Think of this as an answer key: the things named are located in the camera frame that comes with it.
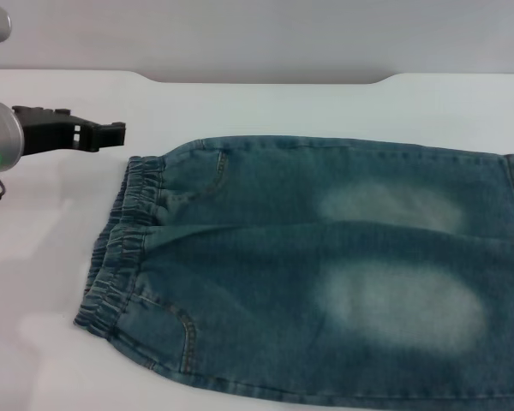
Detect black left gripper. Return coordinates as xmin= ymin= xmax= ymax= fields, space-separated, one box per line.
xmin=11 ymin=104 xmax=127 ymax=157

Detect blue denim shorts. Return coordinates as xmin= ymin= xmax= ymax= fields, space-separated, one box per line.
xmin=73 ymin=135 xmax=514 ymax=411

